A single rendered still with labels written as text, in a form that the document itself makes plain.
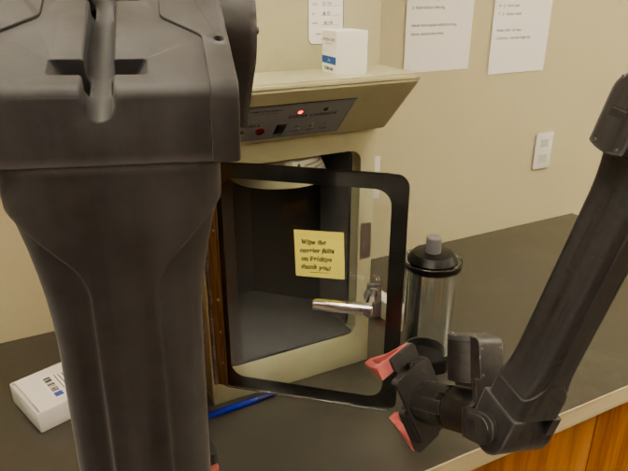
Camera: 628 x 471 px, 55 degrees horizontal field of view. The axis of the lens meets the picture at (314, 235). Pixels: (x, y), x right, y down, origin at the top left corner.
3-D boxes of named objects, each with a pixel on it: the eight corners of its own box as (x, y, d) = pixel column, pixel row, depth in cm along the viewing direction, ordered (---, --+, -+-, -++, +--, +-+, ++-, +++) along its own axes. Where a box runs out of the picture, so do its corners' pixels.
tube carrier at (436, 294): (387, 347, 122) (392, 250, 114) (435, 338, 125) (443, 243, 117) (411, 378, 113) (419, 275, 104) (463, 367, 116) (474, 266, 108)
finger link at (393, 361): (378, 336, 91) (421, 342, 83) (395, 376, 93) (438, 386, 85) (345, 361, 88) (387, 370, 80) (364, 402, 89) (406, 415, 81)
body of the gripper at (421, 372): (419, 354, 85) (457, 361, 79) (444, 414, 87) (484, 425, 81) (387, 380, 82) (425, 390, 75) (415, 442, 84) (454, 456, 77)
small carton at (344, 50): (321, 71, 91) (321, 29, 89) (351, 69, 93) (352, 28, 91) (335, 75, 87) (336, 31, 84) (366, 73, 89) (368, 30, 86)
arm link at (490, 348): (488, 449, 66) (549, 442, 69) (488, 343, 66) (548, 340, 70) (426, 424, 77) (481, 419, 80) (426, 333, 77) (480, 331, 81)
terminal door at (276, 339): (221, 382, 105) (204, 160, 90) (395, 410, 98) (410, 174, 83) (219, 385, 104) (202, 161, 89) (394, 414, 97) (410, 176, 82)
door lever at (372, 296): (319, 297, 93) (319, 282, 92) (380, 304, 91) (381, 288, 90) (310, 314, 88) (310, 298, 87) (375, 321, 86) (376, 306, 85)
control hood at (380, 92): (192, 146, 89) (187, 77, 85) (378, 124, 103) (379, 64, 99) (218, 165, 79) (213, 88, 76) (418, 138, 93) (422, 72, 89)
